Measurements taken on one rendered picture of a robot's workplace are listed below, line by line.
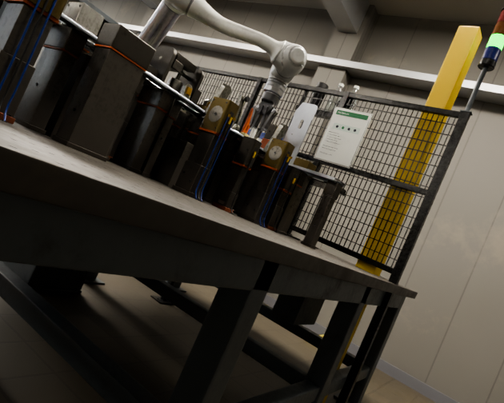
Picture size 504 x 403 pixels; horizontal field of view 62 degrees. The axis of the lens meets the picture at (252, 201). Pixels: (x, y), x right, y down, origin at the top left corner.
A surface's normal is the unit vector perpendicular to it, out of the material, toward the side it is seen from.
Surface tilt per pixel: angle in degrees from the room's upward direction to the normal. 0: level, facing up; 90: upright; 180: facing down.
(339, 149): 90
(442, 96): 90
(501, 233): 90
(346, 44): 90
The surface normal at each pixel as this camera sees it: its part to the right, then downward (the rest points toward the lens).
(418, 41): -0.48, -0.24
